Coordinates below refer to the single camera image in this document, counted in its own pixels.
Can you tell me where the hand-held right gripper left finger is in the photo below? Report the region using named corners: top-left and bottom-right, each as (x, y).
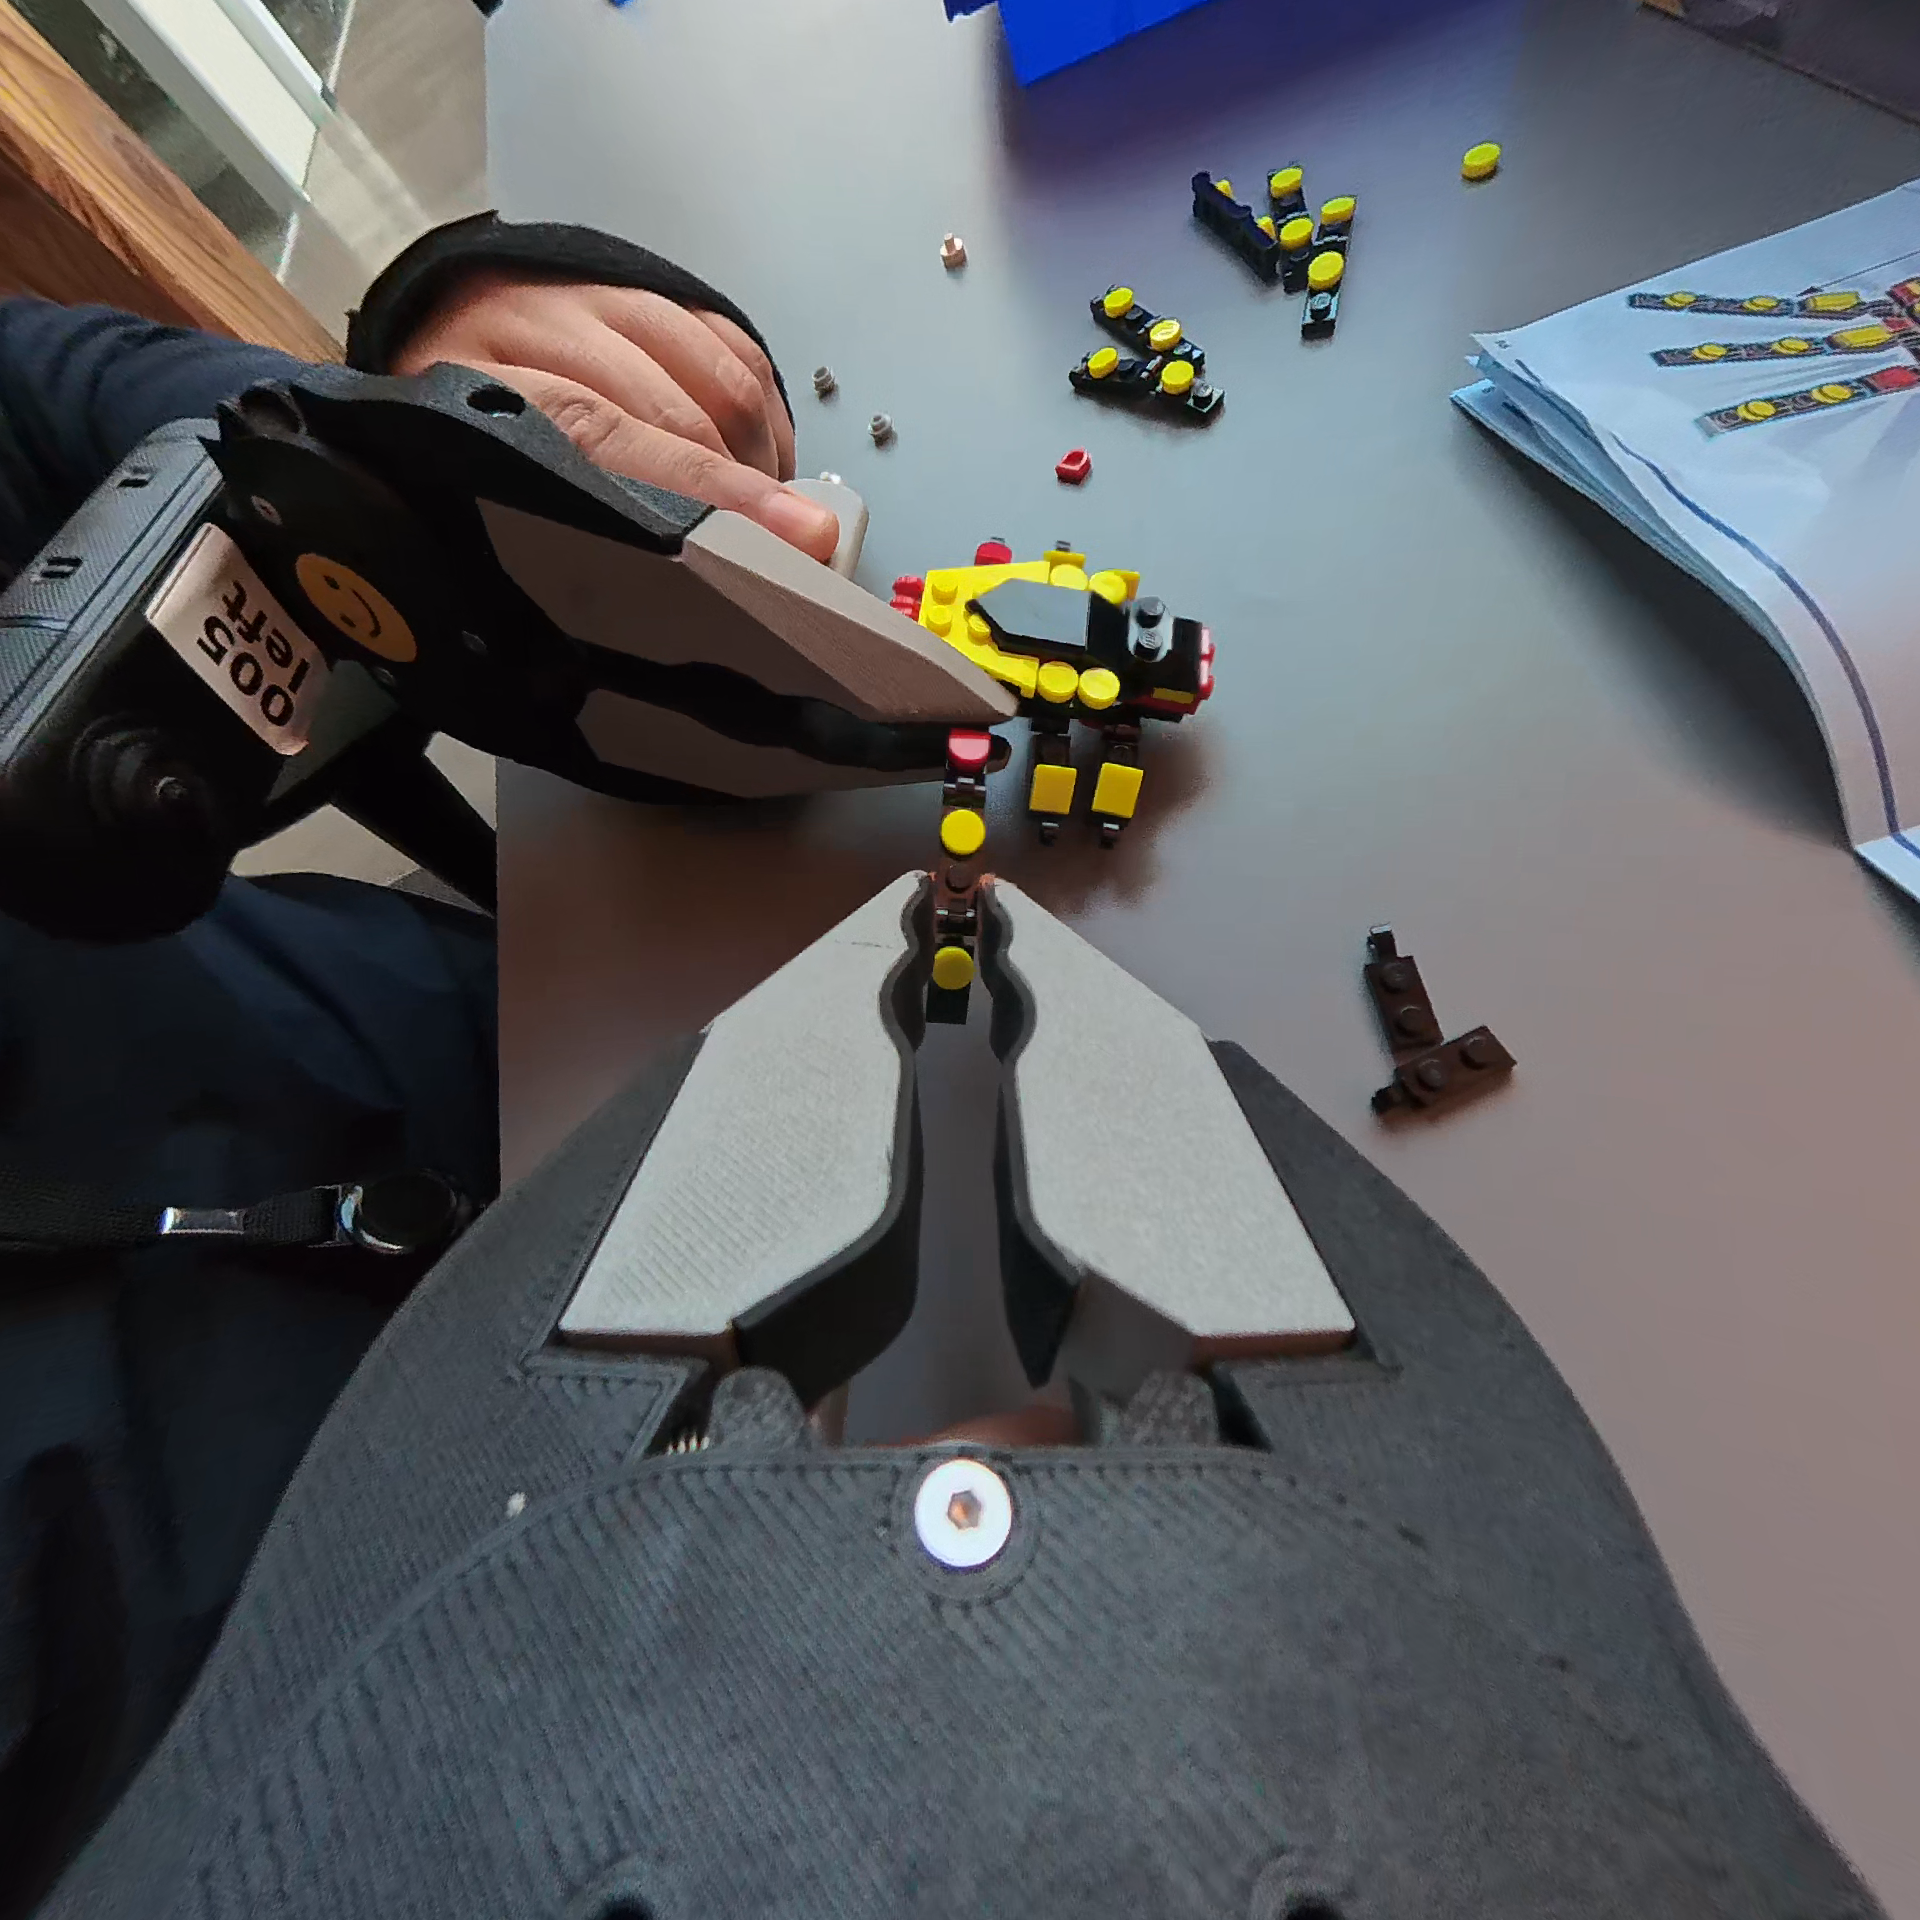
top-left (555, 870), bottom-right (936, 1401)

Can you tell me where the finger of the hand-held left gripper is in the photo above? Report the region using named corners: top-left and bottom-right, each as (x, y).
top-left (479, 499), bottom-right (1025, 730)
top-left (575, 684), bottom-right (1017, 799)

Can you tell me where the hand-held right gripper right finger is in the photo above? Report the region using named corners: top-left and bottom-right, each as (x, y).
top-left (979, 881), bottom-right (1360, 1389)

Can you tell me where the yellow black lego spider body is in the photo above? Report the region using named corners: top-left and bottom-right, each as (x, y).
top-left (889, 538), bottom-right (1222, 853)

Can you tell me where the lego instruction booklet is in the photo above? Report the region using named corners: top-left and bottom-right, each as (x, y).
top-left (1450, 175), bottom-right (1920, 906)

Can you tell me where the person's left forearm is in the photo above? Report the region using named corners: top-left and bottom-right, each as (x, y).
top-left (0, 214), bottom-right (798, 588)

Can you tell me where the dark lego leg without studs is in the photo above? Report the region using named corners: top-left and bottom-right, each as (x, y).
top-left (1360, 923), bottom-right (1521, 1123)

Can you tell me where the person's left hand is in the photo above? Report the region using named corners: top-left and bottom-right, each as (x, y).
top-left (391, 278), bottom-right (846, 565)

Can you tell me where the pair of black yellow legs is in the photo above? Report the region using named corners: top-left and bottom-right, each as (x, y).
top-left (1066, 346), bottom-right (1228, 429)

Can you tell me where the person's dark clothing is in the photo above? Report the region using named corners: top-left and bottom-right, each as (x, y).
top-left (0, 838), bottom-right (505, 1920)

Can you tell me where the blue plastic bin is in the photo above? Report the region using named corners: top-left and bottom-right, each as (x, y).
top-left (943, 0), bottom-right (1222, 86)

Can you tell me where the white metal frame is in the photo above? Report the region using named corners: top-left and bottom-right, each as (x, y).
top-left (76, 0), bottom-right (361, 213)

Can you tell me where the black strap with buckle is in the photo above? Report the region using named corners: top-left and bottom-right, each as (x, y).
top-left (0, 1167), bottom-right (486, 1263)

